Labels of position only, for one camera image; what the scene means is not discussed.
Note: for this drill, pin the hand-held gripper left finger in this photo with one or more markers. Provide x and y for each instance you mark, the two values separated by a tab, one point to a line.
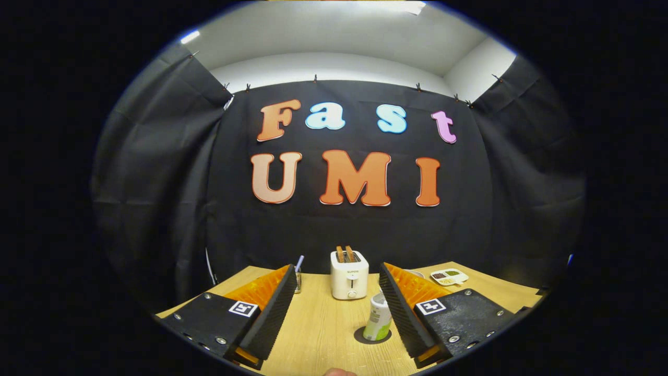
274	313

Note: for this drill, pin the small ceiling light panel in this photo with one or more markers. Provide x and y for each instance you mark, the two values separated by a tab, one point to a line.
190	37

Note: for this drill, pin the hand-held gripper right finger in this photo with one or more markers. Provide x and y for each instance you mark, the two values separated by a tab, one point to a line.
402	313

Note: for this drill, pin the toast slice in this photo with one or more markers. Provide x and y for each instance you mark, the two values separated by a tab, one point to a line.
349	253
340	254

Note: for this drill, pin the small glass jar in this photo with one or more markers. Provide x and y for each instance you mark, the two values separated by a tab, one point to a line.
298	284

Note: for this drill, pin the wooden table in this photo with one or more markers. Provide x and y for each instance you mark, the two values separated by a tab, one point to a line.
323	329

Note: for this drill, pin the black backdrop cloth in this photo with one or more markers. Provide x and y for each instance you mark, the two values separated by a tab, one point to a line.
334	230

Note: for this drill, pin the divided white snack dish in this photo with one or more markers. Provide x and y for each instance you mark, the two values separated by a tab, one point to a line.
449	277

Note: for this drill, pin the white toaster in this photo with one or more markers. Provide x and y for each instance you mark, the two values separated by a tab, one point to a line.
349	282

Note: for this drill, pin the clear juice bottle white label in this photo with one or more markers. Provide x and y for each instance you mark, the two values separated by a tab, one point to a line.
377	321

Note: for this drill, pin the drinking straw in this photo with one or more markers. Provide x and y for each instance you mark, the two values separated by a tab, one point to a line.
299	262

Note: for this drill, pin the dark brown round coaster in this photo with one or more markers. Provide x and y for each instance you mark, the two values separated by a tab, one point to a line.
360	337

